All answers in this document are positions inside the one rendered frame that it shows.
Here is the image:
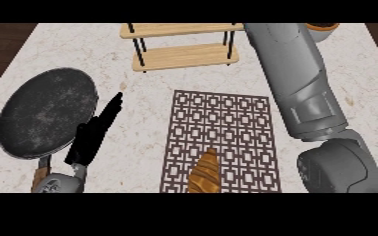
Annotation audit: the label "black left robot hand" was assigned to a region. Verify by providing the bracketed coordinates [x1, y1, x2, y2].
[63, 91, 125, 167]

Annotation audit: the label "brown patterned placemat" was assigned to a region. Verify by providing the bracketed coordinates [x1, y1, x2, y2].
[157, 89, 283, 194]

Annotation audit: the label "wooden tiered shelf black posts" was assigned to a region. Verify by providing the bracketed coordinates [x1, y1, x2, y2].
[117, 22, 246, 74]

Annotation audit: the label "golden brown croissant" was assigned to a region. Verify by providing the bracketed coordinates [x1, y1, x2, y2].
[185, 147, 222, 194]

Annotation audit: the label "grey pot with orange rim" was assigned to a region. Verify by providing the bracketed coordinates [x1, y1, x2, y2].
[304, 22, 340, 44]

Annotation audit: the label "dark frying pan wooden handle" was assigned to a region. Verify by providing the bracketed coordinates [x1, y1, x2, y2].
[0, 67, 100, 194]

